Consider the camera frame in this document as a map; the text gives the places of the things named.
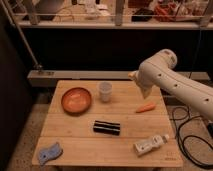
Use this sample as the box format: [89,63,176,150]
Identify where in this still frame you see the grey rail beam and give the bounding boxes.
[27,69,212,88]

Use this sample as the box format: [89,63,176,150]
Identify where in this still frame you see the black white striped block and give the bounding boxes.
[93,120,120,135]

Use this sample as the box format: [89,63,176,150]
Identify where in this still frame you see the black object on shelf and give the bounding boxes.
[131,8,154,22]

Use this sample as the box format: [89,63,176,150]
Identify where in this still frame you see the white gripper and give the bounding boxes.
[128,71,152,99]

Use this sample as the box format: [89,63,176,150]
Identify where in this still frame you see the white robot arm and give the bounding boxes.
[128,49,213,121]

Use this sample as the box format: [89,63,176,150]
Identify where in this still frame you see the red items on shelf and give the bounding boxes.
[154,2,187,22]

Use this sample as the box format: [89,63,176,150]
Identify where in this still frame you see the metal diagonal pole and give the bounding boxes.
[1,0,43,73]

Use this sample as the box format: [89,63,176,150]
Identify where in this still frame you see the white ceramic cup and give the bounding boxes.
[98,81,112,102]

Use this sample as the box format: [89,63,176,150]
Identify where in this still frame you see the orange wooden bowl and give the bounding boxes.
[61,87,92,114]

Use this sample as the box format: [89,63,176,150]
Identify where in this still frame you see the wooden folding table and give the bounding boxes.
[35,80,183,168]

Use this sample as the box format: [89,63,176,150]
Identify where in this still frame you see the orange carrot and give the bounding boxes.
[135,103,156,113]

